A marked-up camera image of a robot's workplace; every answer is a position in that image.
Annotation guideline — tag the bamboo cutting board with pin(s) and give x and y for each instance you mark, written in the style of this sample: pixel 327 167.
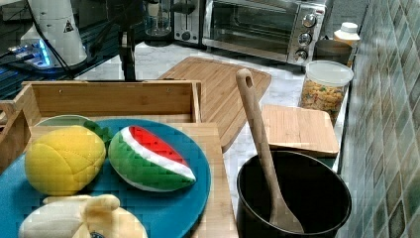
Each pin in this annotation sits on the bamboo cutting board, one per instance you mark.
pixel 221 102

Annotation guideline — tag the light green bowl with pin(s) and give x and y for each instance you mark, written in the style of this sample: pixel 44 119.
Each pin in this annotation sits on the light green bowl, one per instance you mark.
pixel 63 120

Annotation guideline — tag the small wooden caddy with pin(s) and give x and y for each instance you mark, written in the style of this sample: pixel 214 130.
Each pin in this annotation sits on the small wooden caddy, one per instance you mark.
pixel 15 134

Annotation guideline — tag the blue plate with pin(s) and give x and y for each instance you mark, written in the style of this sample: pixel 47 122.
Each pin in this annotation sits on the blue plate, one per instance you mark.
pixel 164 214

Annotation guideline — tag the silver two-slot toaster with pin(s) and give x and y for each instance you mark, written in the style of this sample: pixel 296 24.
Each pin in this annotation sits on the silver two-slot toaster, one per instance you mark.
pixel 188 20

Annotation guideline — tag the plush yellow lemon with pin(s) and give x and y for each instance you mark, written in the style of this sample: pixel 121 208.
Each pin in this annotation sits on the plush yellow lemon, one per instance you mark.
pixel 64 161

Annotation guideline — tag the stainless steel toaster oven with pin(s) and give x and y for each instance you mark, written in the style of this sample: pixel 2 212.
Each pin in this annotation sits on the stainless steel toaster oven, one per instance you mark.
pixel 283 30

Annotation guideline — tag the clear cereal jar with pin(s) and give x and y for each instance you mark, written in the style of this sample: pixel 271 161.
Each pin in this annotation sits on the clear cereal jar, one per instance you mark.
pixel 324 87

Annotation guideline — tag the plush banana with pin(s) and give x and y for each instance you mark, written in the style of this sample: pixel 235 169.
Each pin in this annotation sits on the plush banana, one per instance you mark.
pixel 82 216

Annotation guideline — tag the wooden spoon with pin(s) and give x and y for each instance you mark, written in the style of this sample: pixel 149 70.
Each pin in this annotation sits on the wooden spoon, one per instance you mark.
pixel 280 214

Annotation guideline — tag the black utensil holder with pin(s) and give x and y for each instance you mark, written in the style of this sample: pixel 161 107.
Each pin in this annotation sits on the black utensil holder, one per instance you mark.
pixel 315 194

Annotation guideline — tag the teal canister with wooden lid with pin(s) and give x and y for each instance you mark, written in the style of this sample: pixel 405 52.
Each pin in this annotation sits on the teal canister with wooden lid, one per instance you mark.
pixel 306 131

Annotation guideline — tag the plush watermelon slice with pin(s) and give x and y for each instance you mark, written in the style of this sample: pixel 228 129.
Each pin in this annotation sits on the plush watermelon slice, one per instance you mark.
pixel 146 161

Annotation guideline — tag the bamboo drawer cabinet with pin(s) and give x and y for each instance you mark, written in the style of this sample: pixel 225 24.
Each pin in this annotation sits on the bamboo drawer cabinet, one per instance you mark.
pixel 217 220

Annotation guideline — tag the black camera stand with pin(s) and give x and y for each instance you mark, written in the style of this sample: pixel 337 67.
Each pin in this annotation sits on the black camera stand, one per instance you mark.
pixel 126 14

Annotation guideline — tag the white-capped bottle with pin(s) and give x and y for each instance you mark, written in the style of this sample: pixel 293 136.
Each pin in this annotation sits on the white-capped bottle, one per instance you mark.
pixel 348 34

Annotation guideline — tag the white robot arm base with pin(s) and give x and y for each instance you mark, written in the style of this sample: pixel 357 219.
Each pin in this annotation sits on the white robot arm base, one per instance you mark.
pixel 54 35

